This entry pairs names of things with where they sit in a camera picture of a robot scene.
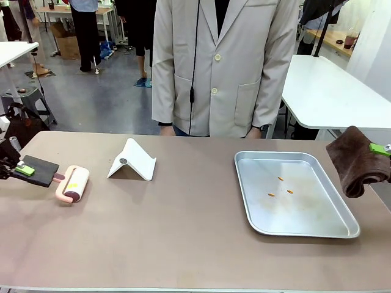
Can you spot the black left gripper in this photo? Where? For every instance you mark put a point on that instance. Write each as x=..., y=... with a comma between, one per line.
x=7, y=158

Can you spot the brown cloth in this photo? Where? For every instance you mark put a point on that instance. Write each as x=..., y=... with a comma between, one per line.
x=351, y=161

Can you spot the person left forearm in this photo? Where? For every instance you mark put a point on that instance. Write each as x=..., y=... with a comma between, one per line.
x=272, y=91

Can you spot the person right forearm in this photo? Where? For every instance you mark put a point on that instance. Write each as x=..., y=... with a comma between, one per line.
x=163, y=94

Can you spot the person left hand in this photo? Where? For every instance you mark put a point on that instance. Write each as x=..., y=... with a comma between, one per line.
x=255, y=133

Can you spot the person right hand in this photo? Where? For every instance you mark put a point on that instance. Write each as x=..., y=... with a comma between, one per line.
x=167, y=130

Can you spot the silver metal cylinder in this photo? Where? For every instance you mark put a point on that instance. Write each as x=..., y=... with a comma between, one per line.
x=14, y=143

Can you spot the black bag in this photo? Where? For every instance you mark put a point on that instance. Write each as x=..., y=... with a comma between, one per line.
x=27, y=128

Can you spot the grey metal stool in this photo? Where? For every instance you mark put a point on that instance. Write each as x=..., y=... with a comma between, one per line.
x=30, y=94

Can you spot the large white table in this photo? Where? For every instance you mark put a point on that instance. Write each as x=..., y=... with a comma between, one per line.
x=330, y=91

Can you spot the silver metal tray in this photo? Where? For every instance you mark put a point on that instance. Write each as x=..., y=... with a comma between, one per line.
x=290, y=213

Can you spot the dark red cup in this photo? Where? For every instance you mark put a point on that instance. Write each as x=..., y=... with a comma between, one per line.
x=350, y=42

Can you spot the white folded roller stand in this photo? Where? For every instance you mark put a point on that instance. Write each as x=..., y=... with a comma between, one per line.
x=137, y=161

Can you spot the small white table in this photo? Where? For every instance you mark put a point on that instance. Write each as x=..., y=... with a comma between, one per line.
x=15, y=50

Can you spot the wooden workbench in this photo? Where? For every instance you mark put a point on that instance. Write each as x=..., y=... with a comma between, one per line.
x=330, y=38

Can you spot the bystander in beige trousers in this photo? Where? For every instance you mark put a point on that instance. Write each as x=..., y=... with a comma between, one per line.
x=38, y=45

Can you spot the black pole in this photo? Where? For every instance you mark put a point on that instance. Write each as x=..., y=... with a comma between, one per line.
x=320, y=39

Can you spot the plain cardboard box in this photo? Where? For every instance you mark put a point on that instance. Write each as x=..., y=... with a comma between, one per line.
x=67, y=42

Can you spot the teal slipper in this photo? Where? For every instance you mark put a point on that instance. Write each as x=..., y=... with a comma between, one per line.
x=149, y=83
x=140, y=82

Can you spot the blue bag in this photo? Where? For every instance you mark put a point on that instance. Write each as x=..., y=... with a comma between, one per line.
x=107, y=50

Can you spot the bystander in black trousers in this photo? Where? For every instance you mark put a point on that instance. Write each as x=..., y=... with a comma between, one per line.
x=85, y=36

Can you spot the black hanging fabric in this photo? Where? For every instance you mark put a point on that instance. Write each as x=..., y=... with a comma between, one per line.
x=317, y=9

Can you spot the person in beige jacket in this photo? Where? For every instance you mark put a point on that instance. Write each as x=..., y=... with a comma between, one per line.
x=226, y=76

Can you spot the bystander in black bare legs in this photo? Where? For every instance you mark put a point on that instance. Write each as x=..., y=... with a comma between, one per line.
x=136, y=24

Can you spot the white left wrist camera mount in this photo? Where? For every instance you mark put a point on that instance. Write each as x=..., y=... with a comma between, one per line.
x=3, y=123

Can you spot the white frame wooden desk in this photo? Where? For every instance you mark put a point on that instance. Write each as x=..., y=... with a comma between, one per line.
x=100, y=10

